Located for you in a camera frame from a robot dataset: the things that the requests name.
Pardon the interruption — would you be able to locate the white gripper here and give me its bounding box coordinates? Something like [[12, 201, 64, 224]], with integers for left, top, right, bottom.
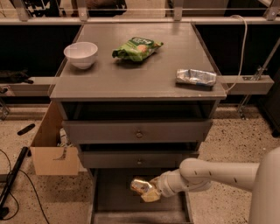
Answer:
[[141, 170, 187, 203]]

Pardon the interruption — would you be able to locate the grey middle drawer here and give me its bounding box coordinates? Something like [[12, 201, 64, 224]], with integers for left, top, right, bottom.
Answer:
[[79, 151, 199, 168]]

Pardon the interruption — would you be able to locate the white bowl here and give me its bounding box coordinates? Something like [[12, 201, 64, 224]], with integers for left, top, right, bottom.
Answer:
[[64, 42, 98, 69]]

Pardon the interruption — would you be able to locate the crushed orange can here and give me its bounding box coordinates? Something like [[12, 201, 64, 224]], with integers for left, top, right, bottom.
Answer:
[[130, 178, 153, 195]]

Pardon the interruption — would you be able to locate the metal railing frame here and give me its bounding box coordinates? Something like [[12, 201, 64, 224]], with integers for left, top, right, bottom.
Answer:
[[0, 0, 280, 25]]

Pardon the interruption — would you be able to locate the cardboard box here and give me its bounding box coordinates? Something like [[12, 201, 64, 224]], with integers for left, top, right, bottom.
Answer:
[[30, 102, 80, 175]]

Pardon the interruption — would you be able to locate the black floor pole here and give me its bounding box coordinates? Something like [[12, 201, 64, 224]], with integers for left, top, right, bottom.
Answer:
[[0, 147, 28, 221]]

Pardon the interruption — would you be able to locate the black marker on floor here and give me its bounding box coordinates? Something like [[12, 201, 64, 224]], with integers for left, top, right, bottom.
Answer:
[[17, 123, 35, 136]]

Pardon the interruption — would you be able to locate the grey top drawer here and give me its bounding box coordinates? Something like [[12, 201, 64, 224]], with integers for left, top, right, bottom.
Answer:
[[62, 119, 213, 144]]

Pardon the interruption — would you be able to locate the black bag on ledge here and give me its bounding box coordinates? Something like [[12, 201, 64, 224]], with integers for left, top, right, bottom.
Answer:
[[0, 69, 33, 84]]

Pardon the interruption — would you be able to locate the grey bottom drawer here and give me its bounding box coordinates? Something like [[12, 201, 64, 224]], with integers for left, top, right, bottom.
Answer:
[[89, 168, 193, 224]]

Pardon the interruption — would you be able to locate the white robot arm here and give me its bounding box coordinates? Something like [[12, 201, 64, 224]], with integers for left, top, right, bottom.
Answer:
[[142, 148, 280, 224]]

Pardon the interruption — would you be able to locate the grey drawer cabinet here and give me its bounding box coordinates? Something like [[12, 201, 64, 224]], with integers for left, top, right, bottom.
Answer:
[[49, 22, 228, 224]]

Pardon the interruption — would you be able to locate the grey drawer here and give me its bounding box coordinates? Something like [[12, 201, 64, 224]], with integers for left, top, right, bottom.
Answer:
[[62, 119, 213, 144], [79, 151, 199, 168], [89, 168, 193, 224]]

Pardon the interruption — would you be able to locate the black floor cable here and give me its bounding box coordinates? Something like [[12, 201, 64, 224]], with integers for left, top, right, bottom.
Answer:
[[0, 149, 51, 224]]

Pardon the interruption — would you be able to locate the green chip bag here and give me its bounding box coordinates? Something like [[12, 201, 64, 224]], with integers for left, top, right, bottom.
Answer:
[[112, 37, 164, 62]]

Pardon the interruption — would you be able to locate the white cable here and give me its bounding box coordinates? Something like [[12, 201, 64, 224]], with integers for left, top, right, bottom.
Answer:
[[225, 14, 249, 95]]

